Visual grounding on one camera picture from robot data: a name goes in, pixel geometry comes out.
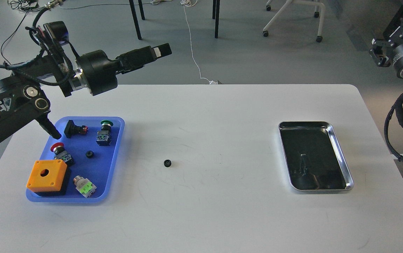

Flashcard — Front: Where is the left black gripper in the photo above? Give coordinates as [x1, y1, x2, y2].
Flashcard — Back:
[70, 43, 172, 96]

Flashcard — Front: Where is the small black gear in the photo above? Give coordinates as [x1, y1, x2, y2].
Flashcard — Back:
[85, 150, 94, 158]
[163, 160, 172, 168]

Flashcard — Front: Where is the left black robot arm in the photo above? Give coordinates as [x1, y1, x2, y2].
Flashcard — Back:
[0, 0, 172, 143]

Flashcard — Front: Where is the black table leg left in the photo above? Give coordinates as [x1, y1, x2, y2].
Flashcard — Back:
[128, 0, 145, 40]

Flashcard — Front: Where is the black table leg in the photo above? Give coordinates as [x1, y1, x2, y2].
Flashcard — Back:
[128, 0, 145, 40]
[212, 0, 220, 39]

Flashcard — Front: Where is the white rolling chair base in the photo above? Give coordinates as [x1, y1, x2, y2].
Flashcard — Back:
[262, 0, 325, 43]

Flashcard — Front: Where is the blue plastic tray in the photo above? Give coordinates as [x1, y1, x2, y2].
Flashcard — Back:
[26, 116, 125, 203]

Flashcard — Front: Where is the black table leg right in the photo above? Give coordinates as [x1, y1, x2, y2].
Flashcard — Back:
[212, 0, 220, 39]

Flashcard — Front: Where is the red mushroom push button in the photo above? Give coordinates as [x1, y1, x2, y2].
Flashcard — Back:
[50, 142, 74, 166]

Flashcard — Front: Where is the green illuminated push button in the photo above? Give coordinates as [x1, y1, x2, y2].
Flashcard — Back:
[73, 175, 97, 197]

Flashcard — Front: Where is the silver metal tray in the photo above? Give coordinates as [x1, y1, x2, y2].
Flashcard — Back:
[278, 121, 354, 193]

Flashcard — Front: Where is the white floor cable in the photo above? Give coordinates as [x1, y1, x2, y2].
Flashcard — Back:
[180, 0, 219, 85]

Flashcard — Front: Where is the green push button switch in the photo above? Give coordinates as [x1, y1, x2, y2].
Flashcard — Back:
[96, 119, 113, 146]

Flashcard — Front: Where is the black selector switch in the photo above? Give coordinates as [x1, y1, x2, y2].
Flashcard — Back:
[64, 120, 88, 139]

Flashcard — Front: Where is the black floor cable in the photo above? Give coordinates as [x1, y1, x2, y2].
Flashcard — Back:
[0, 0, 65, 67]

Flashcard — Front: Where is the orange button enclosure box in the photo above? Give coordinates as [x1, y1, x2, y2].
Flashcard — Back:
[26, 160, 68, 193]

